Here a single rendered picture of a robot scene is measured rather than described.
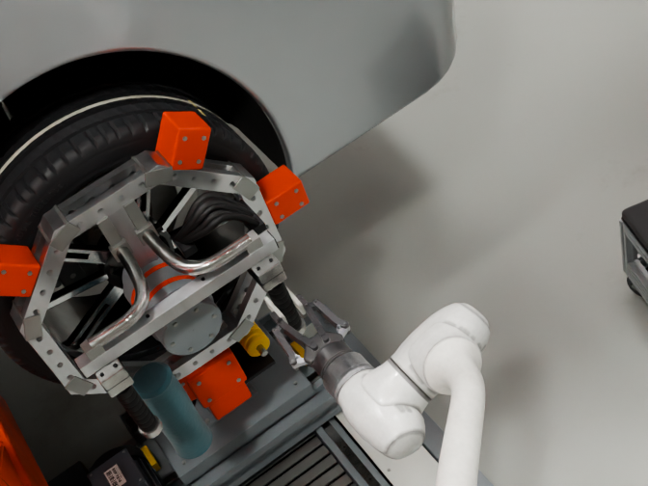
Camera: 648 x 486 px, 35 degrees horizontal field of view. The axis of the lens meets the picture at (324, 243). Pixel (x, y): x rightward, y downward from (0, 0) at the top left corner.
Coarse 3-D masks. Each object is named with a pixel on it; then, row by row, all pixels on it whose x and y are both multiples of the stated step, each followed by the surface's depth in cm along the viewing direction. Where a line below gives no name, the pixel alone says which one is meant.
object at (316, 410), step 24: (312, 384) 266; (312, 408) 264; (336, 408) 266; (264, 432) 263; (288, 432) 260; (240, 456) 260; (264, 456) 260; (168, 480) 257; (216, 480) 255; (240, 480) 260
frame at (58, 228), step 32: (128, 160) 193; (160, 160) 192; (96, 192) 191; (128, 192) 189; (256, 192) 207; (64, 224) 186; (64, 256) 189; (256, 288) 222; (32, 320) 193; (224, 320) 228; (64, 352) 204; (64, 384) 207; (96, 384) 212
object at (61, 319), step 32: (192, 192) 211; (224, 192) 224; (160, 224) 212; (224, 224) 231; (96, 256) 207; (192, 256) 223; (64, 288) 209; (224, 288) 230; (64, 320) 225; (96, 320) 217; (128, 352) 225
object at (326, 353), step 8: (328, 336) 189; (336, 336) 188; (320, 344) 188; (328, 344) 184; (336, 344) 184; (344, 344) 185; (312, 352) 187; (320, 352) 184; (328, 352) 183; (336, 352) 183; (344, 352) 183; (304, 360) 187; (312, 360) 186; (320, 360) 183; (328, 360) 182; (320, 368) 183; (320, 376) 185
